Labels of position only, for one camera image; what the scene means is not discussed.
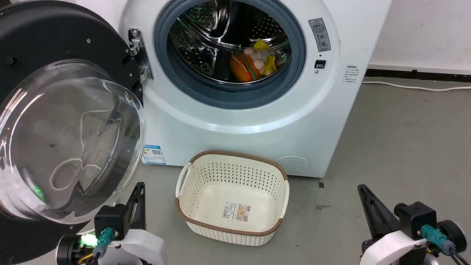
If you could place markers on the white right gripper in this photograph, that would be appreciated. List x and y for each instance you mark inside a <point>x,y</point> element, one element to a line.
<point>393,250</point>

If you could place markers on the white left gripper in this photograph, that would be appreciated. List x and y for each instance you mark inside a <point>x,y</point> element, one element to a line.
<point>141,248</point>

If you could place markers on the black round glass washer door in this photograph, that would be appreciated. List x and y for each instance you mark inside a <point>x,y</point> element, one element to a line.
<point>70,140</point>

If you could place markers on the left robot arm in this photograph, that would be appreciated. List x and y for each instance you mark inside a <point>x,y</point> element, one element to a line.
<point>70,250</point>

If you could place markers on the white front-load washing machine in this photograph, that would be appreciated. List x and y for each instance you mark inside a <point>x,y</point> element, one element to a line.
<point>235,121</point>

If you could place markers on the chrome door hinge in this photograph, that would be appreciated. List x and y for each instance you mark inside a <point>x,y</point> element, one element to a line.
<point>140,55</point>

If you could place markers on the black door latch socket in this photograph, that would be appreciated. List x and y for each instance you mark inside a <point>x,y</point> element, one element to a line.
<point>320,64</point>

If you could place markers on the blue energy label sticker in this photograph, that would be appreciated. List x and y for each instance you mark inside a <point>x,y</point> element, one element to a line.
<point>153,154</point>

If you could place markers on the white brown-rimmed laundry basket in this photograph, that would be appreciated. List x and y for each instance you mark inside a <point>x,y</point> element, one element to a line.
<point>206,191</point>

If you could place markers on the round filter cover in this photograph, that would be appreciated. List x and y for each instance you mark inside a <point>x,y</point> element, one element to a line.
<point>293,165</point>

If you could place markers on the product label in basket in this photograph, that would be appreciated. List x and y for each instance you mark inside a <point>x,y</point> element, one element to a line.
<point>237,212</point>

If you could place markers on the small text sticker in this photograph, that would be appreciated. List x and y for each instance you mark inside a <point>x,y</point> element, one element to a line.
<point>351,73</point>

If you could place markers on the black baseboard strip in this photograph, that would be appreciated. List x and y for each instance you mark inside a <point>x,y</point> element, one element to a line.
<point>419,74</point>

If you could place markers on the orange burger plush toy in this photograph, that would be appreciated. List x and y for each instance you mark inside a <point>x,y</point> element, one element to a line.
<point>241,69</point>

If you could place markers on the stainless steel washer drum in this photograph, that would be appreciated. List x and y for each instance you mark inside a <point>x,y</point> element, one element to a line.
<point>206,40</point>

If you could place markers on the yellow plush toy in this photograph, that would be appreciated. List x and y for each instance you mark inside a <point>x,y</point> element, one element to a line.
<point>269,65</point>

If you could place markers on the pale pink egg toy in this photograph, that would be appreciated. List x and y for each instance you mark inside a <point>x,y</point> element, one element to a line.
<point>257,63</point>

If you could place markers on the grey warning sticker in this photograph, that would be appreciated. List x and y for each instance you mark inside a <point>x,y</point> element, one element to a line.
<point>319,34</point>

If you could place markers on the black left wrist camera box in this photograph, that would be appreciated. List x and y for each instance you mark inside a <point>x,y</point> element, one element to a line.
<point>110,221</point>

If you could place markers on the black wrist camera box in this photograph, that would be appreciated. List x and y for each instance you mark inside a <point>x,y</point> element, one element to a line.
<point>110,221</point>
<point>415,217</point>

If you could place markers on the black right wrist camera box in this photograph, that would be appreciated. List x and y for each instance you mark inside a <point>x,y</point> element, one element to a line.
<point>415,217</point>

